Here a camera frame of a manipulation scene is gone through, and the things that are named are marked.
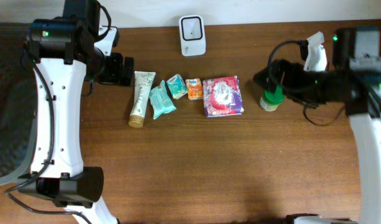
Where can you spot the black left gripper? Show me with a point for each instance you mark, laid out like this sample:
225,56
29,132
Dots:
116,76

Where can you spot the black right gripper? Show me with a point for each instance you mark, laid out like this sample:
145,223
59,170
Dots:
294,88

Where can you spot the white tube gold cap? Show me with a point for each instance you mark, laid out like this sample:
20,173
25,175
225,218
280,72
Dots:
142,88

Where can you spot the green lid jar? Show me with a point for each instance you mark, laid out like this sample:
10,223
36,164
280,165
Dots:
269,101

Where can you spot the teal wet wipes pack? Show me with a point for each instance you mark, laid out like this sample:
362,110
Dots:
160,101

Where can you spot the green tissue pack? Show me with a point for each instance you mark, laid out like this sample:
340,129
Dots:
177,86

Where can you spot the red purple floral pack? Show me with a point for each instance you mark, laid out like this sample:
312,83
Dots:
222,97

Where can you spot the orange tissue pack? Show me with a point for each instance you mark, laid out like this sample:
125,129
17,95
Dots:
194,89

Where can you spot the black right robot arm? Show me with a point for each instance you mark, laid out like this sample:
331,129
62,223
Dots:
355,81

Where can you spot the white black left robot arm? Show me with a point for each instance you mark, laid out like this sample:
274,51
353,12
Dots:
65,52

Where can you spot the white barcode scanner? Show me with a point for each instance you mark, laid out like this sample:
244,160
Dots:
192,35

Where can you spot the grey plastic mesh basket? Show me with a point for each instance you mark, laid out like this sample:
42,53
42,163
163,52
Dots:
18,104

